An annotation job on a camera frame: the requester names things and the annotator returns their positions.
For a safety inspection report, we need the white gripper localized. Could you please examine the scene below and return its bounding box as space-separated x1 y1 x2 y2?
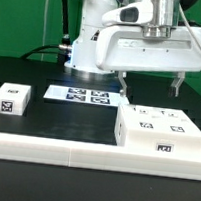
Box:
95 25 201 97

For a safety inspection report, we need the white cabinet door panel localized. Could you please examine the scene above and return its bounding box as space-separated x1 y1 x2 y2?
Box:
157 109 201 136
121 104 161 129

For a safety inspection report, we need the white cabinet body box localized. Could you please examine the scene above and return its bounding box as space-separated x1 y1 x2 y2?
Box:
114 105 201 154

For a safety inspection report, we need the white cabinet top block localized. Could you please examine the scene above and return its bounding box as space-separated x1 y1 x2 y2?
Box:
0 82 31 115

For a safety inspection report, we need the white tag base sheet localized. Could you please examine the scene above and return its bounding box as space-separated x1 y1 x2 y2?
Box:
44 84 129 107

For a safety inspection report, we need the black cable bundle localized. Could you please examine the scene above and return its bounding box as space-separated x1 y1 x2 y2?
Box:
19 41 69 65

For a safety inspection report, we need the white U-shaped fence frame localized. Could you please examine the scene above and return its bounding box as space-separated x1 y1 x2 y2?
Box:
0 133 201 180

